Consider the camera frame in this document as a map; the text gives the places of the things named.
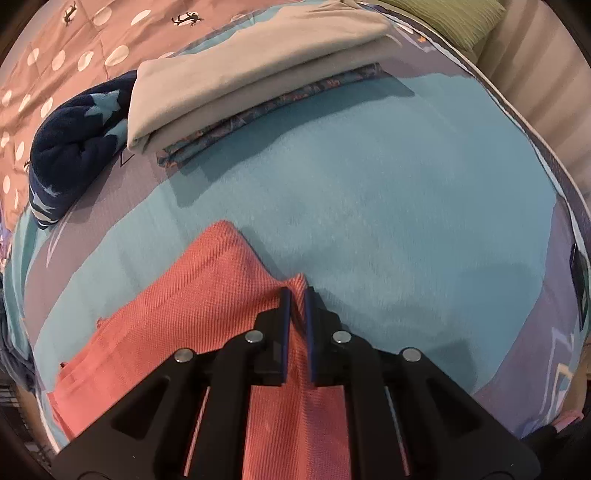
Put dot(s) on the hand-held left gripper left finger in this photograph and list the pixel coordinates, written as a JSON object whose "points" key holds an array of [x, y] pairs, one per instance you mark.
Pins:
{"points": [[285, 334]]}

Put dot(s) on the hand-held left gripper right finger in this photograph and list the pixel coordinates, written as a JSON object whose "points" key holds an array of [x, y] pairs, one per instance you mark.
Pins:
{"points": [[310, 337]]}

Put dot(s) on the pink shirt with bear print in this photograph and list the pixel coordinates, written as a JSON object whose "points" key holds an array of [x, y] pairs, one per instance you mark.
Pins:
{"points": [[184, 314]]}

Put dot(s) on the folded dark patterned cloth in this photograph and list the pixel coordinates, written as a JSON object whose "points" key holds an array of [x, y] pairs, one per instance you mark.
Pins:
{"points": [[258, 116]]}

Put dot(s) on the folded grey cloth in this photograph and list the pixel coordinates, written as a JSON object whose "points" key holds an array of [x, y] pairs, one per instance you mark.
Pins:
{"points": [[286, 86]]}

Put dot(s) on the folded cream cloth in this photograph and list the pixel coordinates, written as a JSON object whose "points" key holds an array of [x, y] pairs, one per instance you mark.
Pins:
{"points": [[231, 69]]}

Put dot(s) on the blue-grey blanket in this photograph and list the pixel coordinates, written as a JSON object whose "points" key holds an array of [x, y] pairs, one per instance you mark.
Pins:
{"points": [[14, 360]]}

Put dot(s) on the navy star blanket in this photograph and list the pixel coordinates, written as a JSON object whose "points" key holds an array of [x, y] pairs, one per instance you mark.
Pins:
{"points": [[74, 147]]}

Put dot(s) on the green ribbed pillow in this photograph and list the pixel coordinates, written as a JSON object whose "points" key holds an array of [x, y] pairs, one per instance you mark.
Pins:
{"points": [[443, 18]]}

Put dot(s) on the pink polka dot sheet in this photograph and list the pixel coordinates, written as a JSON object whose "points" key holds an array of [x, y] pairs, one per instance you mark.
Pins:
{"points": [[55, 55]]}

